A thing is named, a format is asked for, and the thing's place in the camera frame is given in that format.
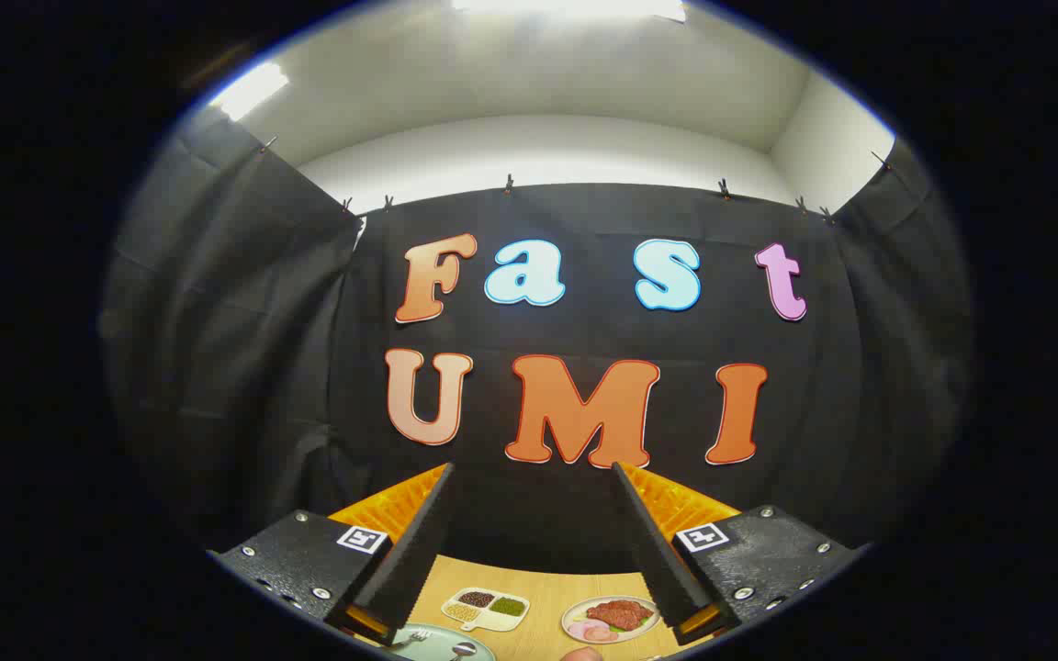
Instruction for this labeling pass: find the black backdrop cloth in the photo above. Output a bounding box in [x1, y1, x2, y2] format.
[97, 106, 980, 575]

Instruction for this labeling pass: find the light green round plate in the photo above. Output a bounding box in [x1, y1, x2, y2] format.
[388, 623, 497, 661]

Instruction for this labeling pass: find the row of small cloth clips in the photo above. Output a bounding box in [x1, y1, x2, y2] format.
[258, 136, 895, 226]

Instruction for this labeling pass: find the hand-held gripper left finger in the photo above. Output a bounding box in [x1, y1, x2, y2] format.
[208, 463, 455, 646]

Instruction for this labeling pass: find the long ceiling light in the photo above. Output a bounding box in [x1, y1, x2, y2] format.
[208, 60, 291, 122]
[451, 0, 686, 24]

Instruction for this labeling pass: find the white divided tray with handle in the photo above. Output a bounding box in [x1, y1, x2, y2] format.
[442, 588, 530, 633]

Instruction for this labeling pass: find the white oval food plate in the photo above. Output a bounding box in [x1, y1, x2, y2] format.
[561, 596, 661, 645]

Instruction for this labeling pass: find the brown meat steak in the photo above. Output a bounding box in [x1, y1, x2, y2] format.
[586, 599, 643, 631]

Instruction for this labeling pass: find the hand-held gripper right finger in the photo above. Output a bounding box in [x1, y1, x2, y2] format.
[612, 462, 865, 646]

